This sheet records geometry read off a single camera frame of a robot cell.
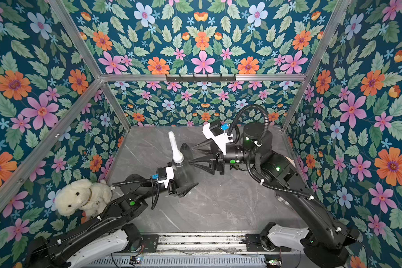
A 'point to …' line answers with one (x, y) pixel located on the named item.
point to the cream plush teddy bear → (81, 195)
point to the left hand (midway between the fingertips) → (193, 173)
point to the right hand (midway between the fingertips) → (197, 148)
